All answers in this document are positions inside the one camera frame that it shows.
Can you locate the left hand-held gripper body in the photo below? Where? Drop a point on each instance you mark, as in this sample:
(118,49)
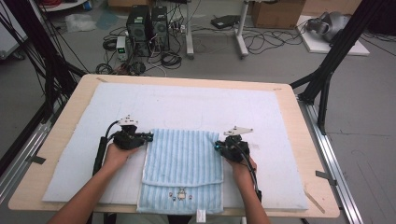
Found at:
(129,140)

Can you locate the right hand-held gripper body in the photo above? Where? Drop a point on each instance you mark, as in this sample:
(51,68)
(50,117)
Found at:
(235,149)

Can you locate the blue striped towel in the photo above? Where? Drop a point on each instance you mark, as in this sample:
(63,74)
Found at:
(183,155)

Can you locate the person's left hand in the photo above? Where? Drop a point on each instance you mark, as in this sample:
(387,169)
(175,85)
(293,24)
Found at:
(115,158)

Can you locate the person's right hand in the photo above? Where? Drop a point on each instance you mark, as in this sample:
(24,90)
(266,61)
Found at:
(244,174)

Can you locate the white foam mat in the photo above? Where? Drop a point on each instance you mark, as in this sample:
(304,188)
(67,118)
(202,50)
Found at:
(202,102)

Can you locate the wooden table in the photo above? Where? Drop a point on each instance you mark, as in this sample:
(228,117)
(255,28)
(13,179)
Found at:
(294,124)

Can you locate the white power supply unit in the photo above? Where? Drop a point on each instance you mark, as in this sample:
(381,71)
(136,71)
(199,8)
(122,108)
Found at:
(121,46)

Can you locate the grey tape piece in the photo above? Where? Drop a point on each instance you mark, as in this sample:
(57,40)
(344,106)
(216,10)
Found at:
(325,177)

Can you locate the black tape piece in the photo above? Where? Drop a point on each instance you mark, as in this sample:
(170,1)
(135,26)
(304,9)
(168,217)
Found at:
(36,160)

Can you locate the black computer tower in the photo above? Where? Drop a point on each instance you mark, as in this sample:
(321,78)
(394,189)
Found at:
(160,28)
(138,28)

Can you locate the white metal desk leg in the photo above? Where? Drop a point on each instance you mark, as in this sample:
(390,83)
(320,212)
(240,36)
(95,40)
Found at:
(241,31)
(189,31)

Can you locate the black flat floor device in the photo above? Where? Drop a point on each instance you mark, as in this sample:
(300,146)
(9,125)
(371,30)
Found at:
(225,21)

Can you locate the clear plastic bag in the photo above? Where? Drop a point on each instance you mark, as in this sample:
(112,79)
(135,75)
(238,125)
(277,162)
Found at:
(79,22)

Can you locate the white floor board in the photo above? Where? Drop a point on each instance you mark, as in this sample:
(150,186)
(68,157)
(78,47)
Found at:
(317,43)

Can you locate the brown cardboard box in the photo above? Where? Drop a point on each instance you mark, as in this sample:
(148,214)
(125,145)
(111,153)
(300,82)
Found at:
(277,14)

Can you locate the grey rounded device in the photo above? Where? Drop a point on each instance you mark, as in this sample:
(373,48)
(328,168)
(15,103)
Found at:
(334,25)

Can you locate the tan cardboard box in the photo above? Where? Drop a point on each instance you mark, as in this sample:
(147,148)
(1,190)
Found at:
(330,6)

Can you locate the aluminium floor rail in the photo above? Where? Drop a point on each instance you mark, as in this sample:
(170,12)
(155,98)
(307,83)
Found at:
(330,161)
(25,152)

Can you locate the black metal frame stand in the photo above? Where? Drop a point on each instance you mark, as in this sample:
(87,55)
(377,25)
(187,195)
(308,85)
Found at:
(40,46)
(342,40)

